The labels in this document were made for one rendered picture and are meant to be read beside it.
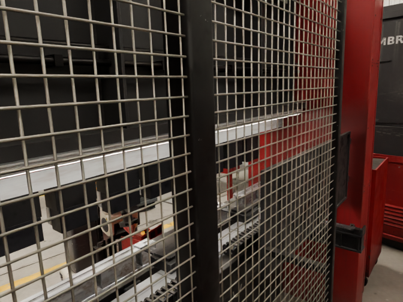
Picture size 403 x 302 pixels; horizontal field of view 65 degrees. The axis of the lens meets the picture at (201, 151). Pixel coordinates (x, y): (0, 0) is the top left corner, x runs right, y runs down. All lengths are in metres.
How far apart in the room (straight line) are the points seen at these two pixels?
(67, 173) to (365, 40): 1.80
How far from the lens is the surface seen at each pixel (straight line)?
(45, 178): 1.12
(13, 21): 1.04
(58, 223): 1.19
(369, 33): 2.23
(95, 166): 1.20
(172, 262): 1.22
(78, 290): 1.33
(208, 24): 0.45
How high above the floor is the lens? 1.63
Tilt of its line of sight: 11 degrees down
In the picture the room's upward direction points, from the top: 2 degrees counter-clockwise
